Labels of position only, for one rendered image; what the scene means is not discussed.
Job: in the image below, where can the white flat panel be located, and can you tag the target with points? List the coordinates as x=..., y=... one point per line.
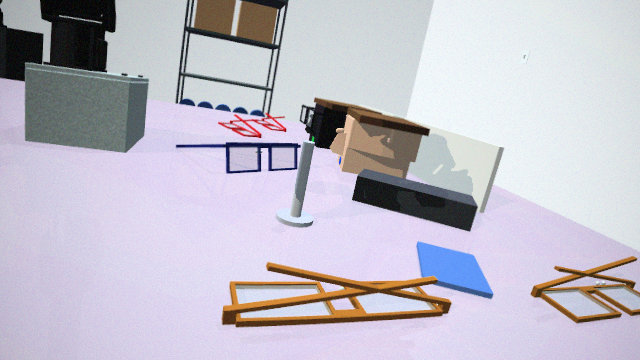
x=456, y=162

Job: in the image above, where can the blue flat square plate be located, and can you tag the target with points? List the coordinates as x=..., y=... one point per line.
x=455, y=270

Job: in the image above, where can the red glasses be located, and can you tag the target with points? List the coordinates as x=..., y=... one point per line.
x=271, y=126
x=241, y=130

